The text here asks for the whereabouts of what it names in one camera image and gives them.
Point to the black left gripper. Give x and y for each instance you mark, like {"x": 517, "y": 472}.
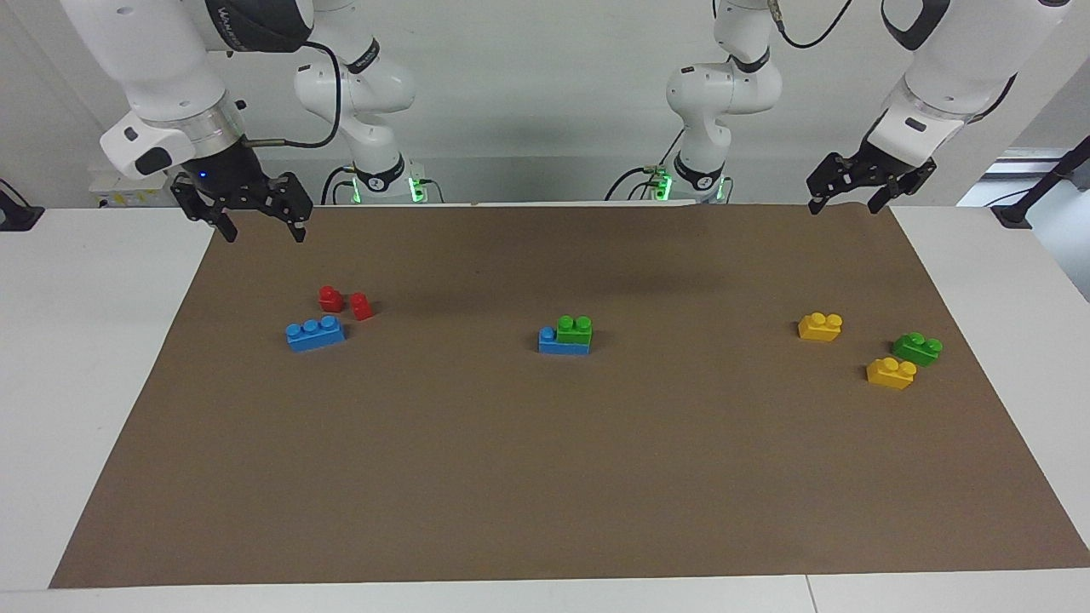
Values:
{"x": 881, "y": 166}

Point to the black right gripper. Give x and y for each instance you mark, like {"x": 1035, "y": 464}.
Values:
{"x": 223, "y": 174}

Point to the green two-stud toy block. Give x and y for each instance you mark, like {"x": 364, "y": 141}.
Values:
{"x": 917, "y": 350}
{"x": 575, "y": 334}

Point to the blue three-stud toy block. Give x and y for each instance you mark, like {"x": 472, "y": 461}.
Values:
{"x": 549, "y": 343}
{"x": 315, "y": 335}

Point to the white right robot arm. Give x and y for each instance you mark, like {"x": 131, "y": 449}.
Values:
{"x": 162, "y": 68}

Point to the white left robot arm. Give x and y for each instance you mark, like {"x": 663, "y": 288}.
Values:
{"x": 724, "y": 94}

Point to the small red toy block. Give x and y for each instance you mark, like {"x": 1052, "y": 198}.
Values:
{"x": 362, "y": 307}
{"x": 330, "y": 300}

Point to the yellow two-stud toy block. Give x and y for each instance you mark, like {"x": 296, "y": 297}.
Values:
{"x": 820, "y": 328}
{"x": 890, "y": 375}

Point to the white socket box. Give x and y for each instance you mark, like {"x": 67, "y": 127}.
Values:
{"x": 115, "y": 194}

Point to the black stand with clamp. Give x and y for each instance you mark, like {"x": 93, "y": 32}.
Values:
{"x": 1043, "y": 183}

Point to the black table clamp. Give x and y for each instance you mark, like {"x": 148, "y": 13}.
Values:
{"x": 17, "y": 214}

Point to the brown table mat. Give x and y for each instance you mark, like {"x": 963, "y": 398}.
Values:
{"x": 545, "y": 477}

